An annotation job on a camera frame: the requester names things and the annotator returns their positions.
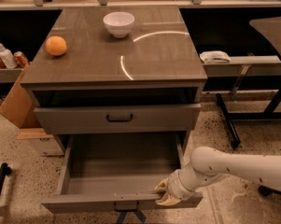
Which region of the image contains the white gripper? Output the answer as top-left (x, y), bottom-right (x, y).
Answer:
top-left (154, 165), bottom-right (221, 206)

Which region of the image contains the grey drawer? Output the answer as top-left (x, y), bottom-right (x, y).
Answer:
top-left (41, 132), bottom-right (204, 215)
top-left (35, 104), bottom-right (201, 134)

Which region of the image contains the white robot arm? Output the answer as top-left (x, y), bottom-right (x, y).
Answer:
top-left (155, 147), bottom-right (281, 206)

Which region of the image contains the grey top drawer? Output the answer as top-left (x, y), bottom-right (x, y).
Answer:
top-left (35, 104), bottom-right (201, 134)

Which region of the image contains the grey drawer cabinet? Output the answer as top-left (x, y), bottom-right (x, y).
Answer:
top-left (21, 6), bottom-right (207, 148)

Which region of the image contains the blue tape cross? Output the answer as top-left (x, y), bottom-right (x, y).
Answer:
top-left (116, 210), bottom-right (147, 224)

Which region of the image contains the black chair base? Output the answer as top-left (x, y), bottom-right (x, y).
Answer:
top-left (258, 186), bottom-right (281, 196)

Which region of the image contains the white box on floor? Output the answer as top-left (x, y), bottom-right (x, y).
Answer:
top-left (18, 128), bottom-right (64, 156)

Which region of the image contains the folded white cloth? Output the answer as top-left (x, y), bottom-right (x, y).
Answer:
top-left (200, 50), bottom-right (231, 63)

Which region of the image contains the brown cardboard box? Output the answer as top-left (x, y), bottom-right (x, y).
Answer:
top-left (0, 65), bottom-right (40, 129)

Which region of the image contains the white ceramic bowl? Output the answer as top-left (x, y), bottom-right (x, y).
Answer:
top-left (103, 11), bottom-right (134, 38)

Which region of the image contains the orange fruit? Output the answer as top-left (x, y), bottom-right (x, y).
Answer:
top-left (45, 36), bottom-right (67, 56)

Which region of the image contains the dark round side table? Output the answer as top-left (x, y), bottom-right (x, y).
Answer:
top-left (249, 17), bottom-right (281, 60)

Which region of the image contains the white pump bottle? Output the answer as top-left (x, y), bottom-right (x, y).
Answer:
top-left (0, 42), bottom-right (17, 69)

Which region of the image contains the black table leg frame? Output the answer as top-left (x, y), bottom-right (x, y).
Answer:
top-left (216, 88), bottom-right (281, 149)

